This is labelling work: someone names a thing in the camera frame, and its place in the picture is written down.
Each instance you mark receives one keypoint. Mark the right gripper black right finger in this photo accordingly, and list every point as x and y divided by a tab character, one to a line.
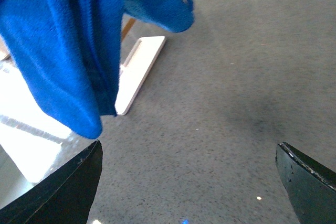
310	185

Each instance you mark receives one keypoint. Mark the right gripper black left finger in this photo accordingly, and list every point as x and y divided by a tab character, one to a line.
65	196

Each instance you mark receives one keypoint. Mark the blue microfiber towel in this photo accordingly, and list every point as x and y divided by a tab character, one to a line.
68	51

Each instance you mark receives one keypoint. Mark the white rack with wooden bars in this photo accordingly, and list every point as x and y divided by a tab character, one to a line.
34	142

